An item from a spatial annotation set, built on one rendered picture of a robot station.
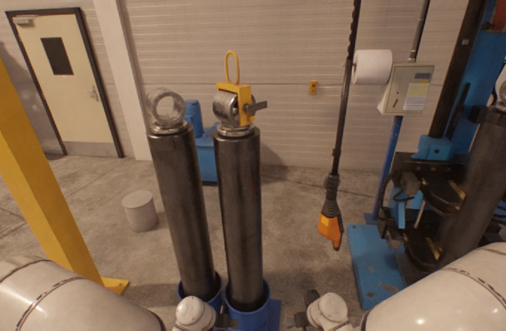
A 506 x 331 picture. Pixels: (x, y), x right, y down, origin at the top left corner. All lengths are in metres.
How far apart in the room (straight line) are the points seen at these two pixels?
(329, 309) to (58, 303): 0.75
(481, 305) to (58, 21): 4.65
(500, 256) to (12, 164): 1.94
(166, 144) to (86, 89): 3.51
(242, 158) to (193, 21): 2.75
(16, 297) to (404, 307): 0.53
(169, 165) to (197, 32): 2.62
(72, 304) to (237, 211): 0.92
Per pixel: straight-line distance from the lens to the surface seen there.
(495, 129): 1.78
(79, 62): 4.58
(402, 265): 2.55
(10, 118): 1.84
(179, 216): 1.41
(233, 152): 1.11
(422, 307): 0.45
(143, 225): 3.00
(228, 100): 1.07
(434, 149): 2.01
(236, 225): 1.33
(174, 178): 1.28
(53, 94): 5.08
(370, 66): 2.32
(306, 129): 3.69
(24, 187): 1.94
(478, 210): 1.96
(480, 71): 2.15
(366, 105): 3.67
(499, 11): 1.88
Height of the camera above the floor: 1.90
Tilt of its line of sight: 29 degrees down
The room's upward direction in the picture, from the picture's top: 2 degrees counter-clockwise
